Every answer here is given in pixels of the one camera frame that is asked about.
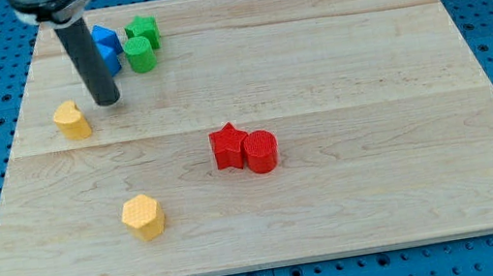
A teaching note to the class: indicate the blue block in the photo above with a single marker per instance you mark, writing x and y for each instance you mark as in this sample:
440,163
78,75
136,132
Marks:
110,58
106,37

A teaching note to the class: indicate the blue block upper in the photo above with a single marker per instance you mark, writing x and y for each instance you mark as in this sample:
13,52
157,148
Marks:
106,37

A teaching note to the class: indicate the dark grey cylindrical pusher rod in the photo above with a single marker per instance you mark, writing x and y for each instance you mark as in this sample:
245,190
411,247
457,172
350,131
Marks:
80,47

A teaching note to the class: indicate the blue block lower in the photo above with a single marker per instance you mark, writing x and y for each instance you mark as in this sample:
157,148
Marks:
110,58

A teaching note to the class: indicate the red star block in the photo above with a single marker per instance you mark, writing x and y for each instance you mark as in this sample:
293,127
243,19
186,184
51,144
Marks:
227,147

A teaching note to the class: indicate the green star block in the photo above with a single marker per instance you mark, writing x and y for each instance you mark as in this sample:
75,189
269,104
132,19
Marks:
144,26

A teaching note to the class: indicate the green cylinder block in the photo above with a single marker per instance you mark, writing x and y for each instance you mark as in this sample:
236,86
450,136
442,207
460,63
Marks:
140,55

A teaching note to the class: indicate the yellow heart block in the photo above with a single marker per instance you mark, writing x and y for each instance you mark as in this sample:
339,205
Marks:
71,121

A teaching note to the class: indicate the wooden board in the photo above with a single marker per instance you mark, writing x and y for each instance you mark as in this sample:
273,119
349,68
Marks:
382,114

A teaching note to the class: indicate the red cylinder block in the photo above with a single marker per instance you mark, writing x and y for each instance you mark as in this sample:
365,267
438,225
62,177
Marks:
261,151

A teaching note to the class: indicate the yellow hexagon block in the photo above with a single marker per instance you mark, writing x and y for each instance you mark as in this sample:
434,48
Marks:
144,217

